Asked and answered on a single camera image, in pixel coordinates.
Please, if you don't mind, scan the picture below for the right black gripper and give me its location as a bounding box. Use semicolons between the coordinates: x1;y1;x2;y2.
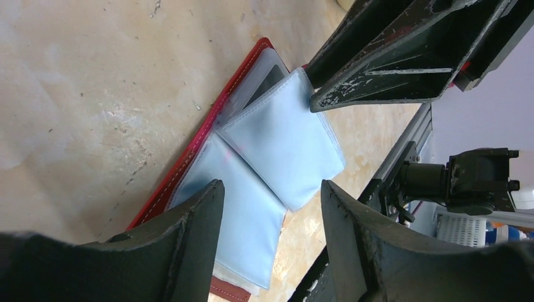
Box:
310;0;533;112

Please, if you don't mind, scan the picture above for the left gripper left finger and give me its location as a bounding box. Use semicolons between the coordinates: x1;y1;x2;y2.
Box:
1;179;225;301

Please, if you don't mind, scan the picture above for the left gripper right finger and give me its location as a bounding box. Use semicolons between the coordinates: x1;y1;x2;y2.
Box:
321;181;533;301

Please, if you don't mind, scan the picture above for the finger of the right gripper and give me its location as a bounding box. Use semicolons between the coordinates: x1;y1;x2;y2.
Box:
305;0;412;89

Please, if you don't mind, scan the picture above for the red card holder wallet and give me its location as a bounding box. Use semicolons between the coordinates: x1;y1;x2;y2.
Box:
131;37;345;301

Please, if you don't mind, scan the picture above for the aluminium front frame rail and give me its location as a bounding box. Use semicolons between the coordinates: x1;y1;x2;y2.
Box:
358;104;432;204

